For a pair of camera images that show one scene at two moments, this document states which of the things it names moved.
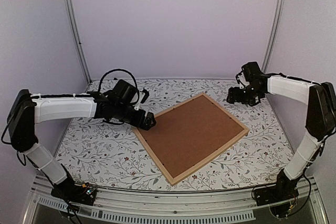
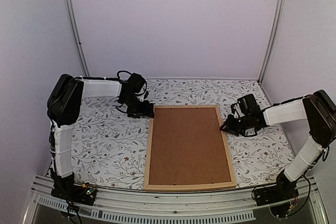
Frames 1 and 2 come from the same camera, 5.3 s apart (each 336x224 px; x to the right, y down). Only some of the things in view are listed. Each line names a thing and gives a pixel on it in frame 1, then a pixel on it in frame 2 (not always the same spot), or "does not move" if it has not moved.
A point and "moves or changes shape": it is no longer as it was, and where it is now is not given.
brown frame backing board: (185, 136) moves or changes shape
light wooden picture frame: (186, 136) to (196, 185)
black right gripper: (234, 97) to (229, 128)
